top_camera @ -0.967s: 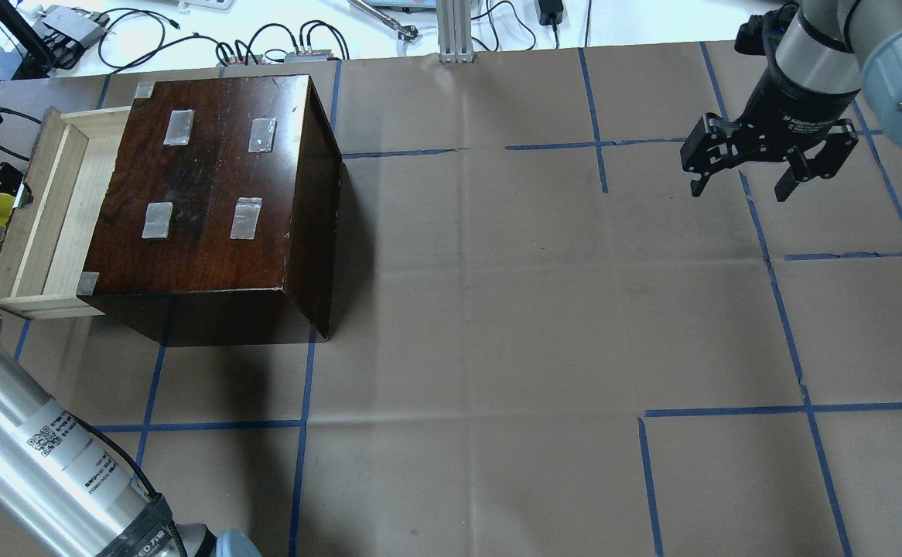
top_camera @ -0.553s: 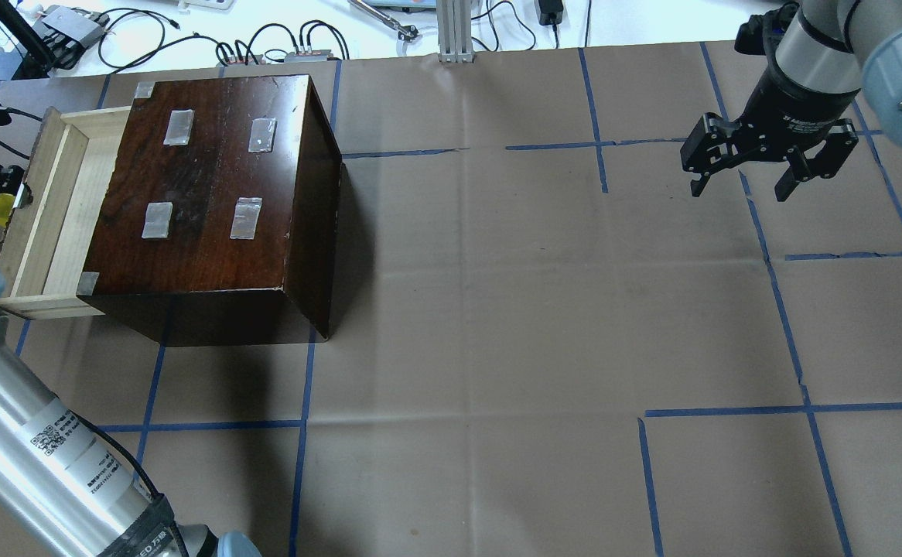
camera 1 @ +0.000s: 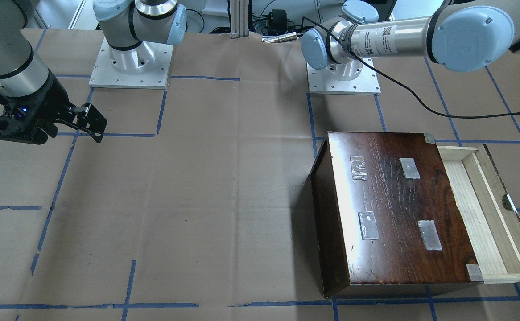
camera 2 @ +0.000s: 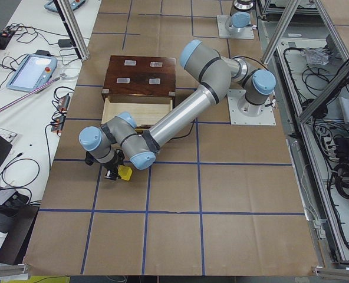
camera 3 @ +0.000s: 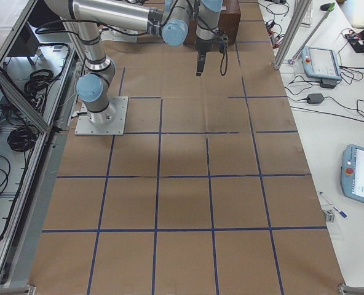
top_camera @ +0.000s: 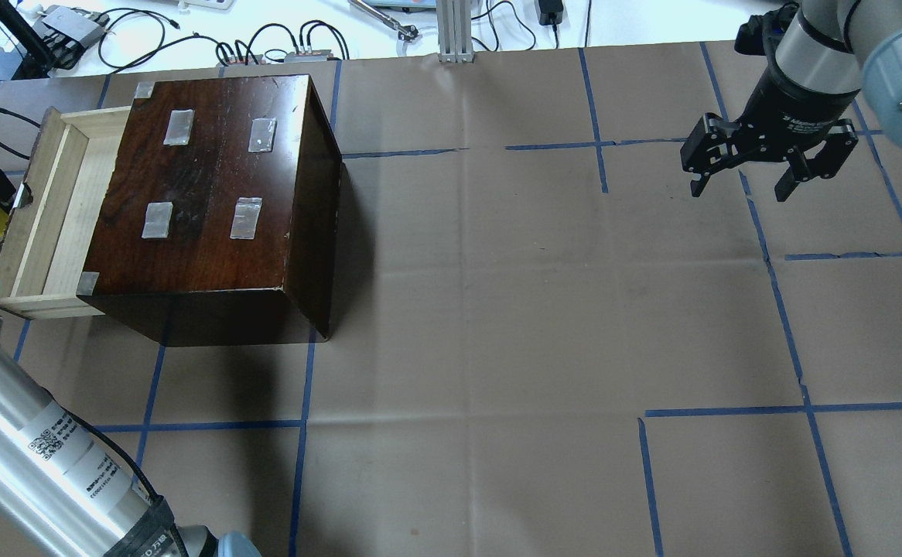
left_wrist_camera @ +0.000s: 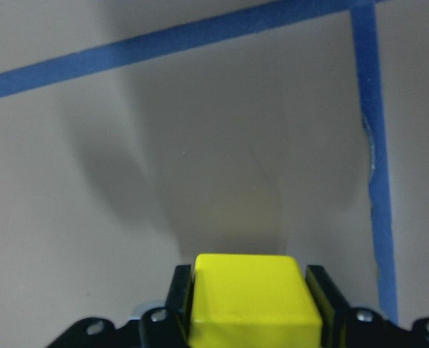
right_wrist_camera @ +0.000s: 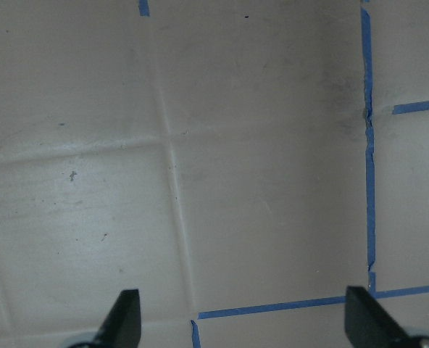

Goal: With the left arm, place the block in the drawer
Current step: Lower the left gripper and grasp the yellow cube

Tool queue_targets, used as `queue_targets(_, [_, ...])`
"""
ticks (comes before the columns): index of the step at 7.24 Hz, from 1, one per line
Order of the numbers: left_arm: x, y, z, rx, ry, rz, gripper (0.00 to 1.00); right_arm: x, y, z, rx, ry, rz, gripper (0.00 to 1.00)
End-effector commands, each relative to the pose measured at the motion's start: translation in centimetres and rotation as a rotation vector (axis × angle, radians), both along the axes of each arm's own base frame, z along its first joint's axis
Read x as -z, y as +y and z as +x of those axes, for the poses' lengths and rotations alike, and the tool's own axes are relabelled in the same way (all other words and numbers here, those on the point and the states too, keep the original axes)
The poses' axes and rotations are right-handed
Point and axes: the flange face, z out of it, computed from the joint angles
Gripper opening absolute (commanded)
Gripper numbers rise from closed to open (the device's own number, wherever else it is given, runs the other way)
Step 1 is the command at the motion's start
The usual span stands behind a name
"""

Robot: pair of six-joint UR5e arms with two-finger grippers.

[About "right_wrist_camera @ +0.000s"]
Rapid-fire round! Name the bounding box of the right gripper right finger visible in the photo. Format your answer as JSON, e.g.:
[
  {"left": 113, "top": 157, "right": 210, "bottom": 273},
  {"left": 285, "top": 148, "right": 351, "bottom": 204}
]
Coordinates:
[{"left": 344, "top": 286, "right": 429, "bottom": 348}]

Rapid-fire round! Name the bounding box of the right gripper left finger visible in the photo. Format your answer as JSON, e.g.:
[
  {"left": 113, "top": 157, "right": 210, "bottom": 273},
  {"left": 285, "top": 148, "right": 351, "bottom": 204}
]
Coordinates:
[{"left": 70, "top": 289, "right": 141, "bottom": 348}]

